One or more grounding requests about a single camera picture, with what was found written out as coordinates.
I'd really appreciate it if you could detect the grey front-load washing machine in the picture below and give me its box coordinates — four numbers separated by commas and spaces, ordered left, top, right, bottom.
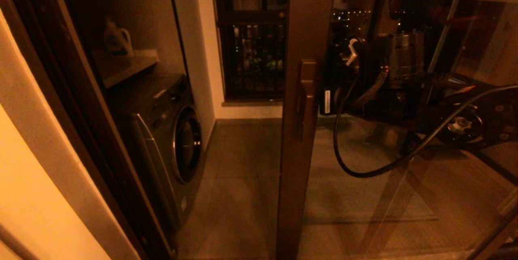
107, 74, 205, 232

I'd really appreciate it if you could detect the braided right arm cable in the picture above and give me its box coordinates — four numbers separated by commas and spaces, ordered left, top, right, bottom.
355, 67, 390, 109

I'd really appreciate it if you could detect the glass window with wooden frame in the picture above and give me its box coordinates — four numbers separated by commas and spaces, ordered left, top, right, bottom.
356, 0, 518, 260

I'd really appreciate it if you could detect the wooden wall shelf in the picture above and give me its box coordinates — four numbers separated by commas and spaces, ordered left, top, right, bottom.
91, 49, 160, 90

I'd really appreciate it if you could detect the stone window sill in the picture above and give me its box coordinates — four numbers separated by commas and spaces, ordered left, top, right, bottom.
221, 97, 283, 109

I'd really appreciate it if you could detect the brown framed sliding glass door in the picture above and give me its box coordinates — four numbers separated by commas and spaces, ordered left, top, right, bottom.
276, 0, 518, 260

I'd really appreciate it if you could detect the white detergent jug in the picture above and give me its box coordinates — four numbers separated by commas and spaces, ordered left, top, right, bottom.
103, 17, 135, 58

